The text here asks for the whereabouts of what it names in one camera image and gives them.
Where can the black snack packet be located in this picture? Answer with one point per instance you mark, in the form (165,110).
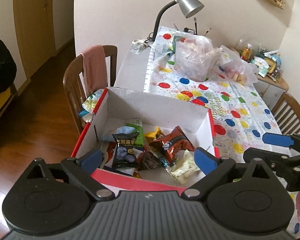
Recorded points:
(125,155)

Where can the wooden door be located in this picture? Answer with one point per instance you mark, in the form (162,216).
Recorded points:
(32,30)

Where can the yellow snack packet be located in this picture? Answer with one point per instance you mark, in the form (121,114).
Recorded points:
(151,135)

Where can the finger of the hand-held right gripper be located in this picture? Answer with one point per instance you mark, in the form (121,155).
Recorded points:
(260,156)
(277,139)

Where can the pink cloth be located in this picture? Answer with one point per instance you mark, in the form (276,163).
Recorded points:
(95,67)

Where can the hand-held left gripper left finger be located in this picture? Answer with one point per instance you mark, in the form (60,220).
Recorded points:
(91,161)

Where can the blue container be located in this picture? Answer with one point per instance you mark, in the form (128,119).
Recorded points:
(278,59)

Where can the red and white cardboard box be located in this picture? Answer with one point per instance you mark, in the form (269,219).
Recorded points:
(165,105)

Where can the clear glass jar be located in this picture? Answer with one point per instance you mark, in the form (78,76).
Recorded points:
(241,40)

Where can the white corner cabinet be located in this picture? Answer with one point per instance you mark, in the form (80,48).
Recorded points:
(272,90)

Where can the red snack bag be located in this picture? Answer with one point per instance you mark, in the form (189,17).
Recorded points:
(109,152)

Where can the black bag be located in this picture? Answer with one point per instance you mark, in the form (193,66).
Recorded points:
(1,65)

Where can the small clear plastic bag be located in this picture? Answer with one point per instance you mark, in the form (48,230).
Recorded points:
(240,72)

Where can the cream snack packet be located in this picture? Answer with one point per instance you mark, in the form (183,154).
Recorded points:
(183,167)

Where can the dark brown snack packet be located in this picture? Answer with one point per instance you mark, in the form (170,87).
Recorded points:
(150,161)

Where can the floral patterned cloth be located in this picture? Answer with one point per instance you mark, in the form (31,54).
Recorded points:
(92,102)

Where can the large clear plastic bag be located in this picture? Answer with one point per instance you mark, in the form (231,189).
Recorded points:
(195,57)

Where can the yellow box container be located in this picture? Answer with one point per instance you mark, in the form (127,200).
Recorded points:
(270,66)

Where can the balloon print tablecloth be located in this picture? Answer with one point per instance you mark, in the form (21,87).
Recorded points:
(240,100)

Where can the thin paintbrush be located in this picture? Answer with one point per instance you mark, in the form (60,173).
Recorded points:
(195,25)

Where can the silver desk lamp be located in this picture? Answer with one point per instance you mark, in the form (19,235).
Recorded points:
(190,2)

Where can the orange drink bottle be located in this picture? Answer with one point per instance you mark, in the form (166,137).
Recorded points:
(247,52)

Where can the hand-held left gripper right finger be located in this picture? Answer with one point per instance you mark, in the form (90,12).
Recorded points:
(206,161)

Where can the white patterned cup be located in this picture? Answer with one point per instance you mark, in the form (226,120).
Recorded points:
(140,45)

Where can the red-brown snack bag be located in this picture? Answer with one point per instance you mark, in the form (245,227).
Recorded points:
(176,141)

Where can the green snack packet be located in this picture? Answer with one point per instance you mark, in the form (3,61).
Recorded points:
(139,135)

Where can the dark wooden chair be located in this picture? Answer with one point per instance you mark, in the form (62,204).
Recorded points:
(72,80)

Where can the light wooden chair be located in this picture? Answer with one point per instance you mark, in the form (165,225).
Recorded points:
(292,115)

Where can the white and green tissue box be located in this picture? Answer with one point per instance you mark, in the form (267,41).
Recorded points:
(260,66)

